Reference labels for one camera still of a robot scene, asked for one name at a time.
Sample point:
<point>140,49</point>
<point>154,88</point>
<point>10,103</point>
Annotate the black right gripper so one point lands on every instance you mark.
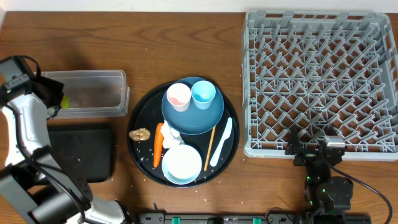
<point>294,147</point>

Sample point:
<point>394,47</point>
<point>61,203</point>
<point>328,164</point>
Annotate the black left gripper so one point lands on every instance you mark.
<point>56,88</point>

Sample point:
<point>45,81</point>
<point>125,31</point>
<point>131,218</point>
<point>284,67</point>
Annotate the yellow green wrapper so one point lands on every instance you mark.
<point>65,104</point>

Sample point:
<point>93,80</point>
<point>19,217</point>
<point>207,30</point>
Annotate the brown walnut-like food scrap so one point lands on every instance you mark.
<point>141,134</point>

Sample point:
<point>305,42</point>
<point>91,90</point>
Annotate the orange carrot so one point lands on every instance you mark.
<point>158,145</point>

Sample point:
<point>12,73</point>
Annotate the white napkin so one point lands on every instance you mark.
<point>171,136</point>

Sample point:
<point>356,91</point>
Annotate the light blue bowl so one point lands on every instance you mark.
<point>181,164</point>

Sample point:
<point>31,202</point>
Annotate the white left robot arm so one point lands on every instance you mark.
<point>38,182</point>

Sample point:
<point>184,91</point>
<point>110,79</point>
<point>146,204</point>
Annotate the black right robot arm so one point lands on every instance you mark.
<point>328,195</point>

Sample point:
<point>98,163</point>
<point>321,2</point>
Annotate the grey dishwasher rack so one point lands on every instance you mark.
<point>313,71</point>

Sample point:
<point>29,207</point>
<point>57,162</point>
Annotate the clear plastic bin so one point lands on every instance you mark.
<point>93,93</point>

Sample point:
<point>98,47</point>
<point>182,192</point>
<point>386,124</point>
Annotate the black rectangular tray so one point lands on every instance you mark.
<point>89,147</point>

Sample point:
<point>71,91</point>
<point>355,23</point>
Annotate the wooden chopstick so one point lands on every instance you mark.
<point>209,149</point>

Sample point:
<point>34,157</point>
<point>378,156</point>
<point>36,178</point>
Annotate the light blue plastic knife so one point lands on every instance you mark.
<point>226,134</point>

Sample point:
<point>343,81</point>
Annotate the light blue plastic cup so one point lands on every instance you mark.
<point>203,93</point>

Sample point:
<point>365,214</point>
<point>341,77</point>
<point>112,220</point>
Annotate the dark blue round plate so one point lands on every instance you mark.
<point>193,121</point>

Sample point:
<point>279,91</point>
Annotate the black round tray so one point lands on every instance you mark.
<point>148,113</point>

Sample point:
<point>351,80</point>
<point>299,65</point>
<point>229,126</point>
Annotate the pink plastic cup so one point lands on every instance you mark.
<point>179,95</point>

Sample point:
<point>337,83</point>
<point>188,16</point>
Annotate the black rail with green clips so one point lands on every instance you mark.
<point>269,218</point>

